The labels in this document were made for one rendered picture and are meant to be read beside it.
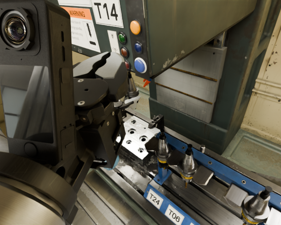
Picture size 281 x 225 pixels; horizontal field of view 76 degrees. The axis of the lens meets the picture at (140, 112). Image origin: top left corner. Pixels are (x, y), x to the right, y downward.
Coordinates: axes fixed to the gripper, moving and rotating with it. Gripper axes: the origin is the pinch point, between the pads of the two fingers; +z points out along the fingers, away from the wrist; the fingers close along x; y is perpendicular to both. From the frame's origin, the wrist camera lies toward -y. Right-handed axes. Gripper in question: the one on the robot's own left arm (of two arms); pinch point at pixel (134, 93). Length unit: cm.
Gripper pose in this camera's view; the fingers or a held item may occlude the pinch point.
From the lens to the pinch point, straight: 88.8
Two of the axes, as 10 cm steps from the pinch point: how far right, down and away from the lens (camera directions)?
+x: 6.2, 4.4, -6.5
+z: 7.7, -4.7, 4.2
